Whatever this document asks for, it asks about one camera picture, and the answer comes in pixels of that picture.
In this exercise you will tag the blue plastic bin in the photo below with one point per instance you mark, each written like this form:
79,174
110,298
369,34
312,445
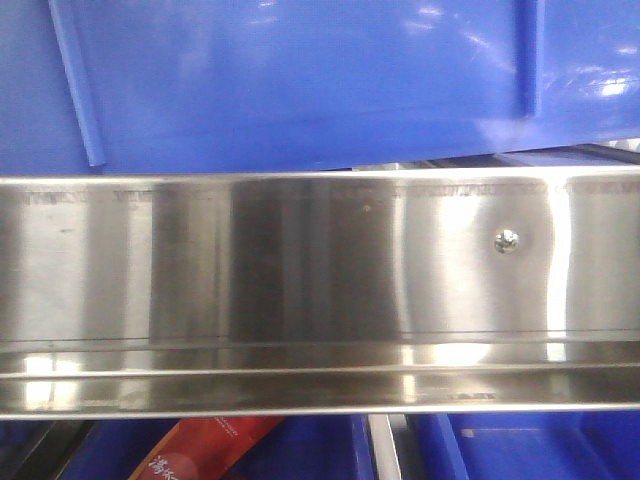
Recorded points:
128,87

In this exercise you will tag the lower right blue bin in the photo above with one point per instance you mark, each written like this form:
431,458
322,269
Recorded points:
529,445

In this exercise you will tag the lower left blue bin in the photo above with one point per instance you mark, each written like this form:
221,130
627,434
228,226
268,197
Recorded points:
301,447

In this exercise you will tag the white metal shelf divider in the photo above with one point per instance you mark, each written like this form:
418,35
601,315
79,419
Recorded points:
386,459

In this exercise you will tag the red snack package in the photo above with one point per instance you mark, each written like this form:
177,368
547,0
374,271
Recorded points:
204,448

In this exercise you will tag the stainless steel shelf rail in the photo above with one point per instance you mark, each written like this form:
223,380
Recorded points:
167,296

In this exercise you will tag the silver screw in rail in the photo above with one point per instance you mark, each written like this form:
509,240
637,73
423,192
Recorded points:
506,241

